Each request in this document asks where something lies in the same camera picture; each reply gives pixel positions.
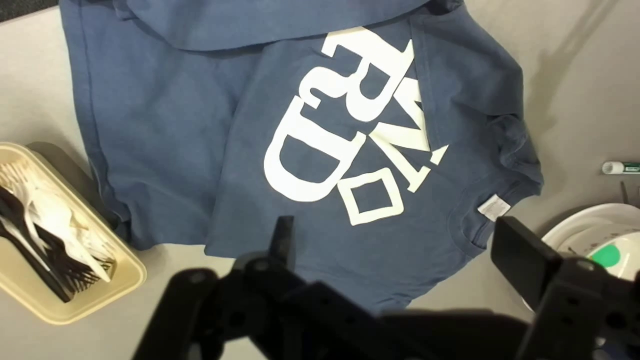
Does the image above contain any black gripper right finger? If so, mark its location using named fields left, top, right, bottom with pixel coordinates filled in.
left=491, top=214, right=606, bottom=329

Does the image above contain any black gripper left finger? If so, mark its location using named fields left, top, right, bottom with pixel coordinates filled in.
left=248, top=214, right=298, bottom=275

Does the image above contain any blue shirt with white print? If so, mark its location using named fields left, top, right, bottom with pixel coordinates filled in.
left=58, top=0, right=547, bottom=316

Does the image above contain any white plate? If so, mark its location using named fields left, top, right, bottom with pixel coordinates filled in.
left=541, top=200, right=640, bottom=316

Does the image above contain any small green object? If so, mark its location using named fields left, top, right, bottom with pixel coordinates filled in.
left=589, top=242, right=627, bottom=272

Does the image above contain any white bowl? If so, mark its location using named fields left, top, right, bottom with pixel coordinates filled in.
left=578, top=225, right=640, bottom=285

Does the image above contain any white green marker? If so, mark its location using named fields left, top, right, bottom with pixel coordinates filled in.
left=600, top=158, right=640, bottom=176

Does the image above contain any white plastic fork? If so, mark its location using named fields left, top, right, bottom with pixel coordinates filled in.
left=0, top=161, right=118, bottom=285

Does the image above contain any beige cutlery tray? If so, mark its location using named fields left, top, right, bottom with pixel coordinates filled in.
left=0, top=140, right=149, bottom=328

